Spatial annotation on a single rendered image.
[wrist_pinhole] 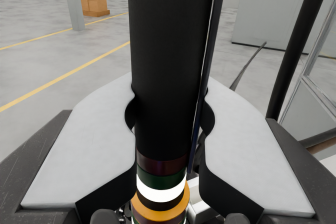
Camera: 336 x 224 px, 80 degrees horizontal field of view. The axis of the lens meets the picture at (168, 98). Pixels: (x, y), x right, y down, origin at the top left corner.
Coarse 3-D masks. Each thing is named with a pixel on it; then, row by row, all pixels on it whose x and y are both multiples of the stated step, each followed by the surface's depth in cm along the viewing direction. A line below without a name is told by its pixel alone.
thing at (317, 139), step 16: (304, 0) 11; (320, 0) 11; (304, 16) 12; (304, 32) 12; (288, 48) 13; (288, 64) 13; (288, 80) 14; (272, 96) 15; (272, 112) 15; (304, 144) 22
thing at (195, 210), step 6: (192, 180) 19; (192, 186) 18; (198, 204) 17; (204, 204) 17; (192, 210) 16; (198, 210) 16; (204, 210) 16; (210, 210) 17; (186, 216) 18; (192, 216) 17; (198, 216) 16; (204, 216) 17; (210, 216) 18; (186, 222) 18; (192, 222) 17; (198, 222) 17; (204, 222) 18; (210, 222) 18; (216, 222) 18
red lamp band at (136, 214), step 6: (132, 210) 14; (186, 210) 14; (138, 216) 14; (180, 216) 14; (144, 222) 13; (150, 222) 13; (156, 222) 13; (162, 222) 13; (168, 222) 13; (174, 222) 14
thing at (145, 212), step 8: (184, 184) 15; (184, 192) 14; (136, 200) 14; (184, 200) 14; (136, 208) 13; (144, 208) 13; (176, 208) 13; (184, 208) 14; (144, 216) 13; (152, 216) 13; (160, 216) 13; (168, 216) 13
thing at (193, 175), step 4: (200, 144) 36; (196, 148) 35; (200, 148) 36; (196, 152) 35; (200, 152) 37; (196, 156) 36; (200, 156) 38; (196, 160) 36; (196, 164) 37; (192, 168) 36; (196, 168) 37; (192, 172) 37; (196, 172) 37; (188, 176) 36; (192, 176) 37; (196, 176) 40
